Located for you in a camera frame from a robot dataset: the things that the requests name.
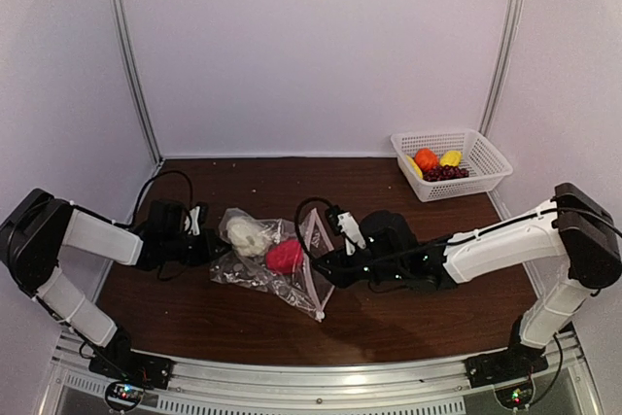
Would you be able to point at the aluminium front rail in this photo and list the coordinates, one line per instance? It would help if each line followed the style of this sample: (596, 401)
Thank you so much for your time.
(437, 386)

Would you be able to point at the white plastic basket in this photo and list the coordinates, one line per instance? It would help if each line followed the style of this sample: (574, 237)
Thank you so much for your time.
(484, 162)

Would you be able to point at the purple fake grapes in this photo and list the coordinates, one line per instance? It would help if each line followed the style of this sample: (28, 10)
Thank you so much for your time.
(445, 173)

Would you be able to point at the yellow fake banana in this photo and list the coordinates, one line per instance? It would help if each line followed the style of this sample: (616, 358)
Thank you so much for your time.
(417, 170)

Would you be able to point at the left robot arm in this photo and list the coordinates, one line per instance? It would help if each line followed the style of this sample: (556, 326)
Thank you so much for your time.
(43, 226)

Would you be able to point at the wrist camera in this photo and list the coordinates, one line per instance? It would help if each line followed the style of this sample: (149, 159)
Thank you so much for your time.
(342, 223)
(195, 218)

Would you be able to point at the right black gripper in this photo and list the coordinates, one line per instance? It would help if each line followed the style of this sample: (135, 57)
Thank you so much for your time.
(339, 276)

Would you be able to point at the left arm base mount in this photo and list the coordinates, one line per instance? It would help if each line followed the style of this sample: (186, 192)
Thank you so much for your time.
(139, 369)

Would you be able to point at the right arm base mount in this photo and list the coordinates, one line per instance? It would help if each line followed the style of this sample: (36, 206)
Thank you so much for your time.
(503, 366)

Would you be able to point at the white fake garlic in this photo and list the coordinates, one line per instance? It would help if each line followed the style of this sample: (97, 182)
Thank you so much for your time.
(248, 238)

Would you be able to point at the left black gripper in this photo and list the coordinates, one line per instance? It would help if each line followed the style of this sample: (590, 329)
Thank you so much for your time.
(207, 253)

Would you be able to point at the left aluminium wall post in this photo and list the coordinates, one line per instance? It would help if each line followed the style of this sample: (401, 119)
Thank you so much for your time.
(129, 65)

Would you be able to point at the aluminium wall post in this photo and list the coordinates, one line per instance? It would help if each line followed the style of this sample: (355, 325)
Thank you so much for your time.
(512, 17)
(129, 65)

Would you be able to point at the clear zip top bag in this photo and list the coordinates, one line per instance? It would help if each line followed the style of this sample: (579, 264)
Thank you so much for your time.
(306, 290)

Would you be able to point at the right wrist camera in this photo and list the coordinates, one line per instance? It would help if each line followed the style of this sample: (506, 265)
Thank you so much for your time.
(342, 223)

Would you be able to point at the right aluminium wall post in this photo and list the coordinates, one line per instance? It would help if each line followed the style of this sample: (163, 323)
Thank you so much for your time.
(512, 17)

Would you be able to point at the orange fake fruit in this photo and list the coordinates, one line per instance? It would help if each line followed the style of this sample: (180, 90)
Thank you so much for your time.
(426, 160)

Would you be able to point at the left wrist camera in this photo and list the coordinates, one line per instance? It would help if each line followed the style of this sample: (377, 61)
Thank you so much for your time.
(195, 218)

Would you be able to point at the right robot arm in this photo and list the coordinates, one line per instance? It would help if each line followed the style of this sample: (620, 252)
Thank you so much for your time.
(571, 225)

